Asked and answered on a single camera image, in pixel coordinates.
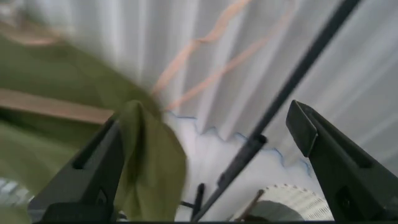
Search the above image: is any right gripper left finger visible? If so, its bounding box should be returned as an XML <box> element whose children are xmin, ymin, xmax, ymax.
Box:
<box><xmin>27</xmin><ymin>119</ymin><xmax>126</xmax><ymax>222</ymax></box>

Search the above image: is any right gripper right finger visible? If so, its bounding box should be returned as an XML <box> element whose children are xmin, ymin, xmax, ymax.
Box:
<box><xmin>285</xmin><ymin>99</ymin><xmax>398</xmax><ymax>222</ymax></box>

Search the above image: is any green long-sleeved shirt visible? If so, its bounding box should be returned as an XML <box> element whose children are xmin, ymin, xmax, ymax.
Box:
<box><xmin>0</xmin><ymin>30</ymin><xmax>188</xmax><ymax>222</ymax></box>

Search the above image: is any white laundry basket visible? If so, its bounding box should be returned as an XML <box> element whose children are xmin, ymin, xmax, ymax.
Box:
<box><xmin>229</xmin><ymin>183</ymin><xmax>335</xmax><ymax>222</ymax></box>

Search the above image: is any black clothes rack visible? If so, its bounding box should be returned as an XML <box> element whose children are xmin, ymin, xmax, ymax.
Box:
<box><xmin>180</xmin><ymin>0</ymin><xmax>364</xmax><ymax>222</ymax></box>

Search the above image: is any white curtain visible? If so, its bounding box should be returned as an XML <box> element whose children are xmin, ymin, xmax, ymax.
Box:
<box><xmin>18</xmin><ymin>0</ymin><xmax>398</xmax><ymax>175</ymax></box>

